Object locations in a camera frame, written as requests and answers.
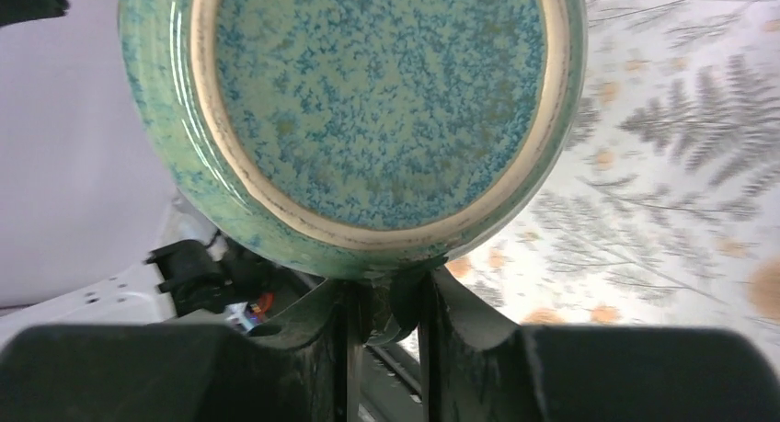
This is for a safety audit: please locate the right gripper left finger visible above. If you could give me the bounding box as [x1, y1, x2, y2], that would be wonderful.
[1, 280, 361, 421]

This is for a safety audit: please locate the floral tablecloth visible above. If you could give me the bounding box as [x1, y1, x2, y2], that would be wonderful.
[449, 0, 779, 363]

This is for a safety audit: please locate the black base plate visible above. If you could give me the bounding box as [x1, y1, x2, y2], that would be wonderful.
[359, 343, 425, 422]

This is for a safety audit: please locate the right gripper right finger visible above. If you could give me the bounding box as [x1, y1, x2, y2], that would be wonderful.
[419, 269, 779, 421]

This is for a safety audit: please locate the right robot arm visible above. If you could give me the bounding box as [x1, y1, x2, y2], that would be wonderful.
[1, 240, 779, 421]

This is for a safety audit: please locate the green glazed mug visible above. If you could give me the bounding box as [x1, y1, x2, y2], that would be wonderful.
[117, 0, 589, 348]

